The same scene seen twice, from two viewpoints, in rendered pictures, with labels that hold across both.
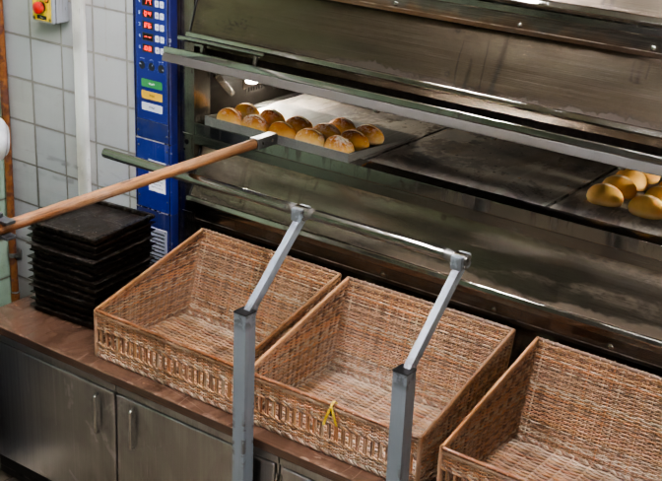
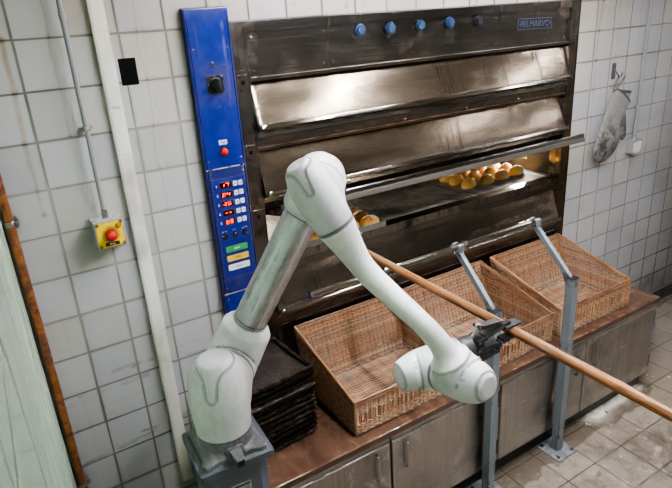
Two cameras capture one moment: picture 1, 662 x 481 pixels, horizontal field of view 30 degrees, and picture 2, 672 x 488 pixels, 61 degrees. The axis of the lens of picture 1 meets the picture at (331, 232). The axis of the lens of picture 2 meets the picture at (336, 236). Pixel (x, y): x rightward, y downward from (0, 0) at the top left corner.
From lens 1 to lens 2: 3.47 m
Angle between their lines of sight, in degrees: 61
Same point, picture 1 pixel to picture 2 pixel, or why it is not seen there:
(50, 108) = (109, 327)
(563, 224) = (491, 197)
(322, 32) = (362, 153)
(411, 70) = (421, 153)
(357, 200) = (387, 246)
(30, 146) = (85, 375)
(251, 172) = (316, 269)
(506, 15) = (460, 105)
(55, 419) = not seen: outside the picture
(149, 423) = (418, 438)
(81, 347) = (339, 442)
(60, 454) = not seen: outside the picture
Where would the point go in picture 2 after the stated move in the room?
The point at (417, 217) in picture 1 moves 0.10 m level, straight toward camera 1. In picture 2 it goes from (421, 235) to (441, 237)
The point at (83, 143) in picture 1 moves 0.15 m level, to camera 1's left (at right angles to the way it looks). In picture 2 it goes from (162, 333) to (135, 354)
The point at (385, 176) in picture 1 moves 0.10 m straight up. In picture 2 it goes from (407, 221) to (407, 201)
